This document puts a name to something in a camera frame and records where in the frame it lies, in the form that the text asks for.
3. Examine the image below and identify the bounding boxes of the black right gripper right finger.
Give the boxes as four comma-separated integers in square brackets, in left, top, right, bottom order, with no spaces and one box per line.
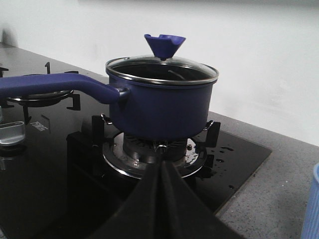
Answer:
[160,161,242,239]

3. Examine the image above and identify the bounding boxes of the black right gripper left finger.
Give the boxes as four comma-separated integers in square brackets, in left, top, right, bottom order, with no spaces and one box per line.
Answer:
[90,163,171,239]

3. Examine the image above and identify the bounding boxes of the dark blue saucepan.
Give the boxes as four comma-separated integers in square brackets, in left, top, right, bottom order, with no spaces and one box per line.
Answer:
[0,73,213,141]

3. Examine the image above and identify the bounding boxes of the light blue ribbed cup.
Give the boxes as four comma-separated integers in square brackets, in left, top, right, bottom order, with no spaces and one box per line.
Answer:
[301,163,319,239]

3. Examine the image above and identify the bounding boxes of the glass lid with blue knob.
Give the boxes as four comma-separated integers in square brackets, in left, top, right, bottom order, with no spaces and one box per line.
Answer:
[106,34,219,86]

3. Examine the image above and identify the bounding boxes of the black pan support grate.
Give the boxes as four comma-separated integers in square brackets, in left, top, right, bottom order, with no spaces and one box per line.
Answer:
[92,114,221,179]

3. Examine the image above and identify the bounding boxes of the black gas burner head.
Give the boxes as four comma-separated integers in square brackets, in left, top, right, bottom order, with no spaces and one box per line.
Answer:
[123,134,187,163]

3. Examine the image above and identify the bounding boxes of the black glass gas hob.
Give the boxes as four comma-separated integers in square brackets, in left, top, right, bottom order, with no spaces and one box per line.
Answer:
[0,44,271,239]

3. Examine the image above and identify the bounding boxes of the silver stove control knob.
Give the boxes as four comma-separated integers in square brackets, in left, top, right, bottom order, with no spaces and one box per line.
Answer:
[0,121,25,146]

